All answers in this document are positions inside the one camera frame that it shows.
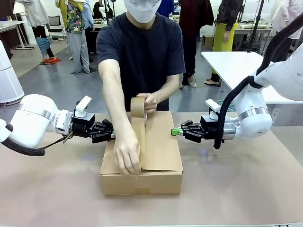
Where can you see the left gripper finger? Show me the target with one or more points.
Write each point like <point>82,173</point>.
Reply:
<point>103,126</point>
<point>101,137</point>

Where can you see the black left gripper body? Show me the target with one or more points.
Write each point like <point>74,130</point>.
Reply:
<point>82,125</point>

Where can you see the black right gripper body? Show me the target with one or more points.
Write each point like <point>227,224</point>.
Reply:
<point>211,127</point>

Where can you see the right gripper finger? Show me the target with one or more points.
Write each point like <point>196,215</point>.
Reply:
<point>193,136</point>
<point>190,126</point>

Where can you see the brown cardboard box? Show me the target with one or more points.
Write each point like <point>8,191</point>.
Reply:
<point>161,151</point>

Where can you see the brown packing tape roll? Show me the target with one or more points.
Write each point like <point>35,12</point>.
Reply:
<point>137,106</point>

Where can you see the person's left forearm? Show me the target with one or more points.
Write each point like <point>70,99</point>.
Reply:
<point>166,88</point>

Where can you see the person's right forearm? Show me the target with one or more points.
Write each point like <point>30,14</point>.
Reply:
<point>118,106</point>

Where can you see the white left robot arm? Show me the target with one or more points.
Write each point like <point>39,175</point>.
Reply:
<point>35,118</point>

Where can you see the person's right hand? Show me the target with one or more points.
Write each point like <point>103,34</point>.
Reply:
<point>127,156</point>

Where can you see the person's left hand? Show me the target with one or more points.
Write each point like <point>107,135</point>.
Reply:
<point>150,104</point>

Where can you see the white table with angled edge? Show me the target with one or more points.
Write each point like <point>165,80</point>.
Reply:
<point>227,66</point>

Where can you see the orange item on floor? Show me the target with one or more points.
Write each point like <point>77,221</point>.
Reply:
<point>50,61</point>

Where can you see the person in black t-shirt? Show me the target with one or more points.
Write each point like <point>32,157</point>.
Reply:
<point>142,59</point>

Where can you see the white perforated air purifier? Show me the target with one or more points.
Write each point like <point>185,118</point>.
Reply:
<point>9,82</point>

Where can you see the small cardboard box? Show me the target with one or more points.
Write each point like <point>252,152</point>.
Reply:
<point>207,42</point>

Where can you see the grey mesh chair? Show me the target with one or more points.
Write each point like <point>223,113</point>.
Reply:
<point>56,23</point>

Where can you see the black tripod stand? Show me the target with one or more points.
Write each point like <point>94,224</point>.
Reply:
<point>256,23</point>

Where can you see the black pole stand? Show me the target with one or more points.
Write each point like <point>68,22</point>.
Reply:
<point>107,9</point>

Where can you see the white face mask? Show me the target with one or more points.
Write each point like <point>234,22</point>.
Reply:
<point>142,11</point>

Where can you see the person in blue sweater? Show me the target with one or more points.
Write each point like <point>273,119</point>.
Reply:
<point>165,7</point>

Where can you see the white desk with metal legs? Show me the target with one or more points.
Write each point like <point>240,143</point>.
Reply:
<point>11,24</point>

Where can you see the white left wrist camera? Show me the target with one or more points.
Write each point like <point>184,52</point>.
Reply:
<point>82,105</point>

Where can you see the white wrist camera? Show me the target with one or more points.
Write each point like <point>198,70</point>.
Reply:
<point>82,105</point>
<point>213,105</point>

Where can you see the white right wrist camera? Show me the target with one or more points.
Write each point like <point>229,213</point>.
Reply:
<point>213,105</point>

